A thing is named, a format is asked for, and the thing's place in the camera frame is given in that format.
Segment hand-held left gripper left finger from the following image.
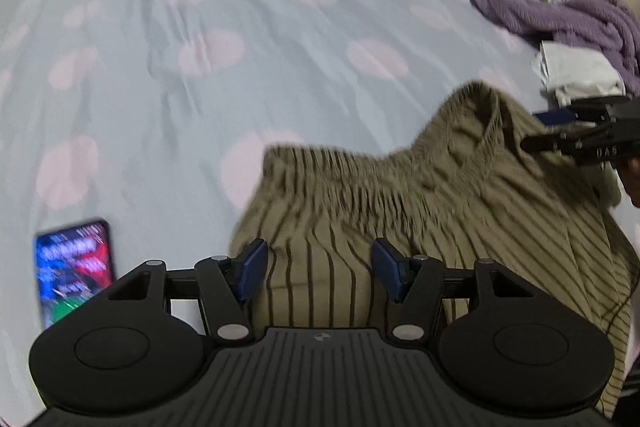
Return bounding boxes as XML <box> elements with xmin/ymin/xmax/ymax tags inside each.
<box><xmin>90</xmin><ymin>238</ymin><xmax>270</xmax><ymax>349</ymax></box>

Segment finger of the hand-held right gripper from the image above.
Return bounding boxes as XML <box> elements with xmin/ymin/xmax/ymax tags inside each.
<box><xmin>531</xmin><ymin>96</ymin><xmax>632</xmax><ymax>128</ymax></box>
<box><xmin>519</xmin><ymin>129</ymin><xmax>608</xmax><ymax>156</ymax></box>

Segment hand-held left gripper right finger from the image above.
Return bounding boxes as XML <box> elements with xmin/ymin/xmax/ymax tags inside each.
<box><xmin>371</xmin><ymin>237</ymin><xmax>549</xmax><ymax>348</ymax></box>

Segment olive striped pants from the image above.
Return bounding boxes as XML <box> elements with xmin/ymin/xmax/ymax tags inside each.
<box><xmin>229</xmin><ymin>79</ymin><xmax>640</xmax><ymax>422</ymax></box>

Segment white shirt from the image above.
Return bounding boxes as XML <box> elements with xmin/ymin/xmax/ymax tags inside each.
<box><xmin>531</xmin><ymin>41</ymin><xmax>627</xmax><ymax>108</ymax></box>

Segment purple fleece robe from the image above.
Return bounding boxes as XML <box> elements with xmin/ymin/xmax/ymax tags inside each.
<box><xmin>470</xmin><ymin>0</ymin><xmax>640</xmax><ymax>100</ymax></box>

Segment black smartphone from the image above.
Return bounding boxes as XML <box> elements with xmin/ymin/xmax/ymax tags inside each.
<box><xmin>34</xmin><ymin>218</ymin><xmax>117</xmax><ymax>330</ymax></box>

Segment polka dot bed sheet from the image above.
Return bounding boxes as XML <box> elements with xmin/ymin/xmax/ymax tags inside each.
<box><xmin>0</xmin><ymin>0</ymin><xmax>566</xmax><ymax>415</ymax></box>

